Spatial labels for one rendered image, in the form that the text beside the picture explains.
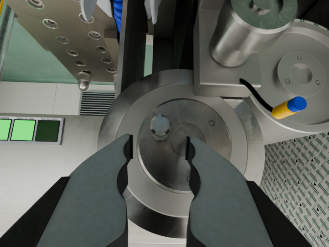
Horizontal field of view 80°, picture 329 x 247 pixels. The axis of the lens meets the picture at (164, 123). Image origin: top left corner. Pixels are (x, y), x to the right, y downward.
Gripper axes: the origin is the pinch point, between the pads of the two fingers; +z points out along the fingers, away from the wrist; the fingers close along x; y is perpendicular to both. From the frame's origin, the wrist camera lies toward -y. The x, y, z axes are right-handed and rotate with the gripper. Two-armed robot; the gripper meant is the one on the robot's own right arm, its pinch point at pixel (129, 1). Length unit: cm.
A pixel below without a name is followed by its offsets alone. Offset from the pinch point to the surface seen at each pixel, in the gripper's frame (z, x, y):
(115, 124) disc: -1.3, -0.1, 14.3
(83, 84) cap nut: 30.2, -16.2, -2.9
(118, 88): -0.8, -0.2, 10.7
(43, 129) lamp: 31.2, -25.2, 9.3
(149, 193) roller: -1.6, 3.1, 20.0
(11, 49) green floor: 187, -166, -109
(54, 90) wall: 265, -154, -91
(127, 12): -0.4, 0.0, 1.7
